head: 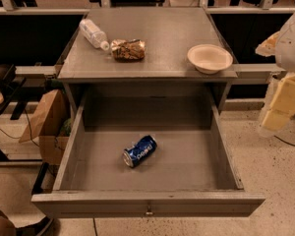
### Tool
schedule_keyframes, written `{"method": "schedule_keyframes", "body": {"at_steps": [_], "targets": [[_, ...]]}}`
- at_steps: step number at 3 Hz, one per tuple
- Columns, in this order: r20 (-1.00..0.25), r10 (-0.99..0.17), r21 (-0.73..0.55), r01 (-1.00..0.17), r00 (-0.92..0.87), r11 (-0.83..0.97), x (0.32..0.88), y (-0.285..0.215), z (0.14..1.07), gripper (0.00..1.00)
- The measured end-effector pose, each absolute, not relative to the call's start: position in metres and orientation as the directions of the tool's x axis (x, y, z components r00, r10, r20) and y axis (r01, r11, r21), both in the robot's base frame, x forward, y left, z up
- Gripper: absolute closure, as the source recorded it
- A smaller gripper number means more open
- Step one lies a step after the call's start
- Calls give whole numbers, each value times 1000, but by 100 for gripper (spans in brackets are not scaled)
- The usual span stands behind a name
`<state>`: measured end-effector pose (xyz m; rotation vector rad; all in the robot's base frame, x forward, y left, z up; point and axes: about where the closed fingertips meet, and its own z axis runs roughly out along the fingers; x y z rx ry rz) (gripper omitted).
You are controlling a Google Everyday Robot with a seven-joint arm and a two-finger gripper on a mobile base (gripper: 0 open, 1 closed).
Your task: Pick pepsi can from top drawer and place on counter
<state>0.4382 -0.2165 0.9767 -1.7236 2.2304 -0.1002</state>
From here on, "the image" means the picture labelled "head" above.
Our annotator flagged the grey cabinet counter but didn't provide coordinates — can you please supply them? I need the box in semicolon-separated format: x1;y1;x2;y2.
58;7;237;111

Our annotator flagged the small metal drawer knob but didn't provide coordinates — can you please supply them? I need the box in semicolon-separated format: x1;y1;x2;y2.
146;206;153;216

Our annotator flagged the brown snack bag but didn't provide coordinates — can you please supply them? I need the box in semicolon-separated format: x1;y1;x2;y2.
111;39;146;61

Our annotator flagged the black cable on floor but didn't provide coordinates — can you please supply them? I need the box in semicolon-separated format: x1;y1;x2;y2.
0;108;40;148

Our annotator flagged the brown cardboard box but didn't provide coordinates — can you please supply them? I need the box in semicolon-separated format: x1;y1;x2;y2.
19;89;70;165

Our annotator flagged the white paper bowl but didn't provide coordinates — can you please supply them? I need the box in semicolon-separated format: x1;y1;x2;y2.
187;44;233;75

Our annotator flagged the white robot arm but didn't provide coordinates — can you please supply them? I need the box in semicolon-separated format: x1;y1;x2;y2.
256;13;295;137

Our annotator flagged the clear plastic water bottle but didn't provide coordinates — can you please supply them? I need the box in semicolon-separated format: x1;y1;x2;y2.
80;19;110;51

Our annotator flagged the open grey drawer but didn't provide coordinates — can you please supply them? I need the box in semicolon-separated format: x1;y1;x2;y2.
32;92;265;218

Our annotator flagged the blue pepsi can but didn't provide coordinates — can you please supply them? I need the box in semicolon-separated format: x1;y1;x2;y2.
123;135;157;168

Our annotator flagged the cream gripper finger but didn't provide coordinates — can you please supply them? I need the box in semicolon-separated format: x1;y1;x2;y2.
255;31;279;57
258;73;295;137

